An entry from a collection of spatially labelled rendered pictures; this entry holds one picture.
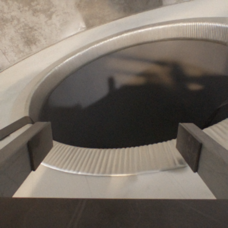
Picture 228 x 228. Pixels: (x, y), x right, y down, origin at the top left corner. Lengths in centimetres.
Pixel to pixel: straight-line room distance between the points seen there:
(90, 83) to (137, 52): 21
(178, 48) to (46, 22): 93
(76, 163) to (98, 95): 50
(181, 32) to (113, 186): 52
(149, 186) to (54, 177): 11
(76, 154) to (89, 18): 106
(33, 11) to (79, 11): 30
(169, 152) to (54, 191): 13
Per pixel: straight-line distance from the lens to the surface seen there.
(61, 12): 125
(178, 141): 17
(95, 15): 119
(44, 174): 23
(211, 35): 57
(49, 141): 17
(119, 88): 71
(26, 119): 34
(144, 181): 17
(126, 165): 18
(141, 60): 68
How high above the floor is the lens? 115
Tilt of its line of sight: 49 degrees down
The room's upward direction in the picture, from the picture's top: 169 degrees counter-clockwise
